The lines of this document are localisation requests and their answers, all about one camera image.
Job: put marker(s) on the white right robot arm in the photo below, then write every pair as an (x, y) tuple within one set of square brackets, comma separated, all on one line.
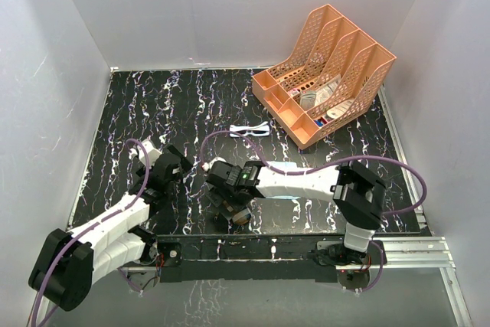
[(355, 190)]

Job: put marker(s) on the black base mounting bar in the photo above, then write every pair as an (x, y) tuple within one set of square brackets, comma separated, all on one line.
[(244, 257)]

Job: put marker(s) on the light blue cleaning cloth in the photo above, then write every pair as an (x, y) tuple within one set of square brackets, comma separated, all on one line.
[(284, 166)]

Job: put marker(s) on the white round disc item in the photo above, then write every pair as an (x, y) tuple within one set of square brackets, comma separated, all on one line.
[(338, 110)]

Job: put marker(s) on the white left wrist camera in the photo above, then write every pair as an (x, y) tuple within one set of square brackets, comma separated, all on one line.
[(146, 148)]

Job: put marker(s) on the grey folded pouch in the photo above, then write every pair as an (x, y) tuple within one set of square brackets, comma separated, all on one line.
[(307, 99)]

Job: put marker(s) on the white sunglasses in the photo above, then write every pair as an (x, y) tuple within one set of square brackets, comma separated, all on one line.
[(259, 130)]

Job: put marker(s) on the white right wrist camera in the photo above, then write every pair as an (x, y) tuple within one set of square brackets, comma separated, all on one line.
[(206, 166)]

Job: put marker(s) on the brown glasses case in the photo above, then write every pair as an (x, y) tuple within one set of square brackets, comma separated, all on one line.
[(240, 217)]

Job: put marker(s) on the red and blue small items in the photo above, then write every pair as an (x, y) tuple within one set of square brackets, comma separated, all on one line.
[(321, 122)]

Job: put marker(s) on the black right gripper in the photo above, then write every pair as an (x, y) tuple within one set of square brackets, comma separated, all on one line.
[(216, 197)]

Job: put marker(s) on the aluminium frame rail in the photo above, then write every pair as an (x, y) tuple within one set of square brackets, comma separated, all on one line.
[(417, 252)]

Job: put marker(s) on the peach plastic desk organizer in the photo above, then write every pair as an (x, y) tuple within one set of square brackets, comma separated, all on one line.
[(336, 59)]

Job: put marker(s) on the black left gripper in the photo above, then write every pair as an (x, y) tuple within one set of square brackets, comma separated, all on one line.
[(185, 165)]

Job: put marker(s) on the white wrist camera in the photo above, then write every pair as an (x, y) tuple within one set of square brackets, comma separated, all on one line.
[(146, 148), (206, 166)]

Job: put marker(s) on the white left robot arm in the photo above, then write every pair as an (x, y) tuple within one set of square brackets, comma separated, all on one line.
[(70, 262)]

